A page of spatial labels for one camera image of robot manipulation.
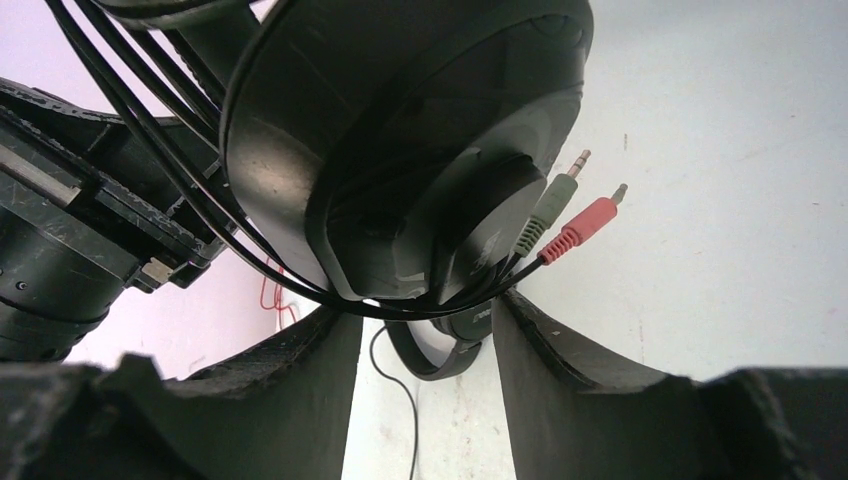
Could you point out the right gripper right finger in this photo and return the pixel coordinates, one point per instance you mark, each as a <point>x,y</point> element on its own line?
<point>577,410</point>

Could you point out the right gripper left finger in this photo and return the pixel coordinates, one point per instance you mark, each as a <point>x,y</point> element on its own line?
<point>278,410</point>

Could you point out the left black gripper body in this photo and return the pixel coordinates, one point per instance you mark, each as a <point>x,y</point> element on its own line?
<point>85,215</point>

